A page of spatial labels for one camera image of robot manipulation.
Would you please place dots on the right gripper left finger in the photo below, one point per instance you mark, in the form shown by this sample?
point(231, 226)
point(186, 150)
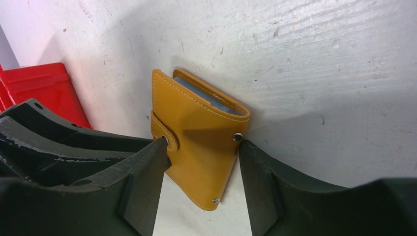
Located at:
point(121, 200)

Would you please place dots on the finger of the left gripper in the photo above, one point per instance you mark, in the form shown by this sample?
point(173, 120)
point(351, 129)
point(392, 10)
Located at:
point(38, 145)

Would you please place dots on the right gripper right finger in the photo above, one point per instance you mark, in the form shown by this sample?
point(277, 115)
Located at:
point(282, 201)

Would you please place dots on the yellow leather card holder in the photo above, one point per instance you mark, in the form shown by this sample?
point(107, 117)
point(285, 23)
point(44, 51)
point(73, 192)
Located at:
point(203, 128)

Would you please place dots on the red plastic tray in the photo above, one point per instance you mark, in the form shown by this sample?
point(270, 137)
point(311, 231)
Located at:
point(50, 84)

